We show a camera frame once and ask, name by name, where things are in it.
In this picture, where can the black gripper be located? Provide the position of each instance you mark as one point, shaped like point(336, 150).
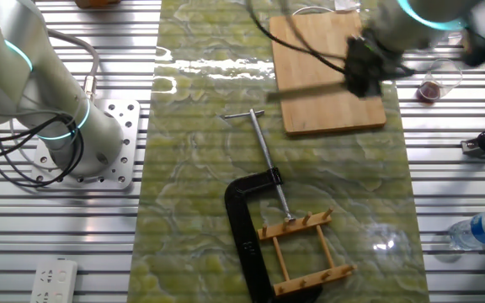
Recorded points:
point(373, 59)

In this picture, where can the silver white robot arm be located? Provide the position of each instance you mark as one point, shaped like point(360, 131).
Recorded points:
point(99, 139)

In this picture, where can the bamboo cutting board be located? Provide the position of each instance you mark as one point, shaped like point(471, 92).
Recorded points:
point(322, 113)

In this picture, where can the glass beaker with dark liquid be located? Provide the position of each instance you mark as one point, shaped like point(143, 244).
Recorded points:
point(430, 90)

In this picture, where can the crumpled white tissue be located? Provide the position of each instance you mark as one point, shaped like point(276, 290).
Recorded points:
point(347, 4)

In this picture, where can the wooden peg rack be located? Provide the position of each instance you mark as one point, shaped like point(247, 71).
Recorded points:
point(293, 227)

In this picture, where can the black C-clamp steel screw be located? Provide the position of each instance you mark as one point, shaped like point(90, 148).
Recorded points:
point(242, 227)

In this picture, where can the plastic water bottle blue label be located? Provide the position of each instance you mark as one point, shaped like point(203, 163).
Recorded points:
point(482, 229)

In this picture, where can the green marble pattern mat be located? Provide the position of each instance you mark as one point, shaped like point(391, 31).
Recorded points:
point(192, 189)

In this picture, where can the white power strip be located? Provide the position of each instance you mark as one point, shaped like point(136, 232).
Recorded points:
point(53, 280)

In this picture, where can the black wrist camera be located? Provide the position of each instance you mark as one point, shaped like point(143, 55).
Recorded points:
point(478, 48)

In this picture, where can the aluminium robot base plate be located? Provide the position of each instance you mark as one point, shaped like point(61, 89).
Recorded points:
point(129, 126)

